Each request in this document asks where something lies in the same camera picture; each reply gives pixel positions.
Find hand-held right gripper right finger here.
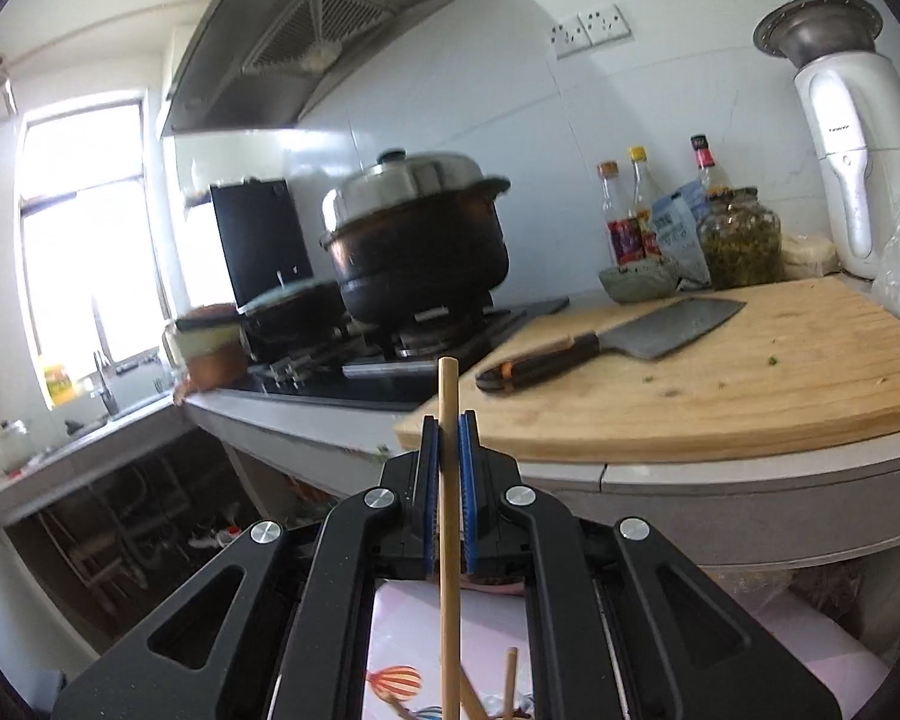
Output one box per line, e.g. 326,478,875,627
457,411,845,720

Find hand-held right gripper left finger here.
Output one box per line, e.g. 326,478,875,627
51,412,443,720

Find gas stove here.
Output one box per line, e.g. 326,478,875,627
249,298,571,413

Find black cooking pot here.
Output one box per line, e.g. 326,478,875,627
321,195,512,327

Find pair of sneakers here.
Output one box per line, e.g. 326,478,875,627
187,521,245,550

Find black wok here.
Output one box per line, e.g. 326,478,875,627
174,277,346,361

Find brown clay pot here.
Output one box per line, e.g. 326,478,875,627
184,345,250,391

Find kitchen cleaver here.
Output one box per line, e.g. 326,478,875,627
474,296,747,397

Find small grey bowl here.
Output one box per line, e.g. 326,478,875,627
598,259,680,306

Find wooden cutting board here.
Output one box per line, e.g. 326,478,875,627
394,275,900,466

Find black box appliance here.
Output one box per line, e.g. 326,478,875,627
208,178,316,308

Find steel pot lid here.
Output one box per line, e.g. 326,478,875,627
322,148,511,237

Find orange cap sauce bottle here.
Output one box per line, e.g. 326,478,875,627
596,160,646,267

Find drain pipes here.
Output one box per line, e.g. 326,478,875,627
41,457,196,586

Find yellow cap sauce bottle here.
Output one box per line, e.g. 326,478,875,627
628,146,665,260

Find metal faucet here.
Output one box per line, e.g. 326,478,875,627
90,296,140,417

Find glass jar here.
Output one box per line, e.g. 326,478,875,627
694,187,785,290

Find red cap sauce bottle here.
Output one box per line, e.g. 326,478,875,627
690,133,736,200

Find window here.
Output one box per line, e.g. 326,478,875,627
15,94,170,410

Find range hood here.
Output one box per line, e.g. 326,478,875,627
161,0,500,140

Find white kitchen appliance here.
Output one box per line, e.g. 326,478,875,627
793,49,900,282

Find white wall socket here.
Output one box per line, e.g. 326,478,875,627
579,4,635,46
547,15,592,61

